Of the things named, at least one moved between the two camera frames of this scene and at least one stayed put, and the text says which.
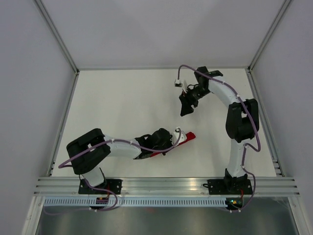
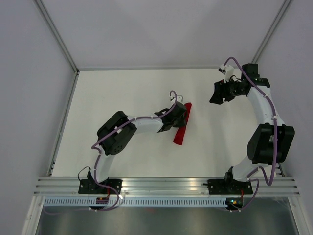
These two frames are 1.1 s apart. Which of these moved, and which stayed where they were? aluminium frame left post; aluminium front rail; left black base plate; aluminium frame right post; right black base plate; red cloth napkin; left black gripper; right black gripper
Moved: left black gripper; red cloth napkin; right black gripper
Stayed: right black base plate; aluminium frame left post; left black base plate; aluminium frame right post; aluminium front rail
